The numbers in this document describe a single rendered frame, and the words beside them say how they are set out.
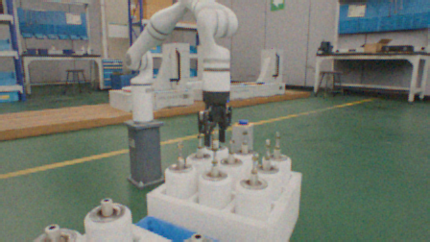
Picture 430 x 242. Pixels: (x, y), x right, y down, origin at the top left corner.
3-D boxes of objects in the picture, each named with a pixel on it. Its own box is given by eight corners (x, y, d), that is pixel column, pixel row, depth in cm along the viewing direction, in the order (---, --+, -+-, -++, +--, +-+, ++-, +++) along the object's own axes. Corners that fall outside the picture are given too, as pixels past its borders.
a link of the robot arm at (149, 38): (145, 14, 102) (166, 17, 108) (120, 57, 120) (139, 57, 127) (154, 34, 100) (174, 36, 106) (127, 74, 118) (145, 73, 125)
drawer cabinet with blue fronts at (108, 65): (96, 89, 620) (93, 59, 605) (115, 87, 650) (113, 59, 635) (104, 90, 576) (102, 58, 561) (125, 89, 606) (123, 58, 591)
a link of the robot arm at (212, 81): (203, 87, 80) (203, 66, 79) (236, 89, 74) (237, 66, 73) (183, 89, 73) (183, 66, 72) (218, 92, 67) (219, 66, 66)
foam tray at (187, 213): (149, 245, 85) (146, 194, 81) (207, 195, 119) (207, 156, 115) (268, 291, 68) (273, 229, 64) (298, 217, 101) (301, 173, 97)
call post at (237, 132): (230, 193, 120) (231, 125, 114) (236, 187, 126) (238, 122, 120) (246, 197, 117) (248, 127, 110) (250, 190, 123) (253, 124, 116)
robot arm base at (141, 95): (130, 121, 127) (128, 84, 123) (147, 118, 133) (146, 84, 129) (138, 125, 120) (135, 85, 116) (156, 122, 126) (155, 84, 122)
